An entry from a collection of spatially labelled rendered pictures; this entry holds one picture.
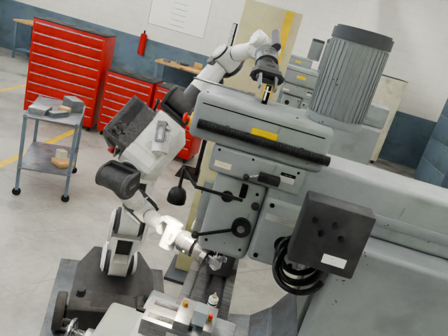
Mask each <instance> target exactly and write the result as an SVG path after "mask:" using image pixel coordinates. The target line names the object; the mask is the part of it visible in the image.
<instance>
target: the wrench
mask: <svg viewBox="0 0 448 336"><path fill-rule="evenodd" d="M194 79H196V80H199V81H203V82H206V83H210V84H213V85H217V86H220V87H224V88H227V89H231V90H234V91H238V92H241V93H244V94H247V95H250V96H255V94H256V93H252V92H248V91H243V90H240V89H236V88H234V87H229V86H226V85H222V84H219V83H215V82H212V81H208V80H205V79H201V78H198V77H194Z"/></svg>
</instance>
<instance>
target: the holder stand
mask: <svg viewBox="0 0 448 336"><path fill-rule="evenodd" d="M224 256H225V257H226V258H227V261H226V263H224V262H222V264H221V268H220V269H218V270H216V271H214V270H212V268H210V266H209V264H208V263H206V273H209V274H213V275H219V276H223V277H230V275H231V271H232V268H233V265H234V262H235V258H234V257H230V256H228V255H224Z"/></svg>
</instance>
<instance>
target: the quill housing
mask: <svg viewBox="0 0 448 336"><path fill-rule="evenodd" d="M243 183H244V184H247V185H249V187H248V191H247V195H246V198H245V199H244V198H243V201H242V202H240V201H236V200H233V199H230V198H226V197H222V196H219V195H215V194H211V196H210V200H209V204H208V207H207V211H206V214H205V218H204V221H203V225H202V228H201V233H202V232H208V231H216V230H222V229H231V226H232V223H233V221H234V220H235V219H236V218H240V217H242V218H246V219H247V220H248V221H249V222H250V224H251V231H250V234H248V236H246V237H244V238H240V237H236V236H234V234H233V233H232V232H227V233H218V234H212V235H202V236H199V245H200V246H201V247H202V248H204V249H208V250H211V251H215V252H218V253H221V254H224V255H228V256H230V257H234V258H237V259H242V258H244V256H246V254H247V250H248V248H249V244H250V241H251V238H252V235H253V232H254V229H255V226H256V223H257V220H258V216H259V213H260V210H261V207H262V204H263V201H264V198H265V194H266V192H267V187H266V186H263V185H259V184H256V183H252V182H250V181H246V180H243V179H239V178H236V177H232V176H230V175H226V174H223V173H219V172H218V173H217V175H216V178H215V182H214V185H213V189H212V190H214V191H219V192H222V193H226V194H228V195H232V196H235V197H239V193H240V190H241V186H242V184H243ZM254 202H257V203H258V204H259V209H258V210H256V211H254V210H252V208H251V204H252V203H254Z"/></svg>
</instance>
